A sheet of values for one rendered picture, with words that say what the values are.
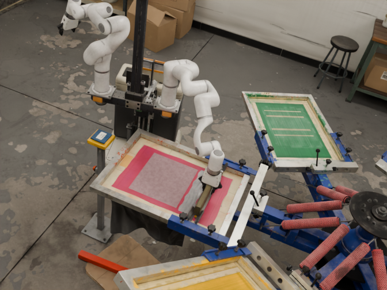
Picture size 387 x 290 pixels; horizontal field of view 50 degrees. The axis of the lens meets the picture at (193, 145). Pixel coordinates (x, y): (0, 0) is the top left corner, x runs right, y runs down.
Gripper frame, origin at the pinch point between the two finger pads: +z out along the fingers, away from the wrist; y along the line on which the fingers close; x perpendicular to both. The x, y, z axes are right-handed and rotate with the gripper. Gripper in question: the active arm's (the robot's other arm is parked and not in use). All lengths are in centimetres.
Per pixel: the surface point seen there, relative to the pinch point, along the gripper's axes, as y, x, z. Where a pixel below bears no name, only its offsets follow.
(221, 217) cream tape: -12.8, 10.5, 6.1
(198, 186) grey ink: 6.6, -3.8, 5.4
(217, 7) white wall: 117, -380, 62
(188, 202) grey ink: 7.8, 10.1, 5.7
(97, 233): 76, -6, 101
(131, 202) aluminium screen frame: 34.3, 27.9, 2.5
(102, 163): 75, -11, 27
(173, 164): 27.4, -13.8, 6.0
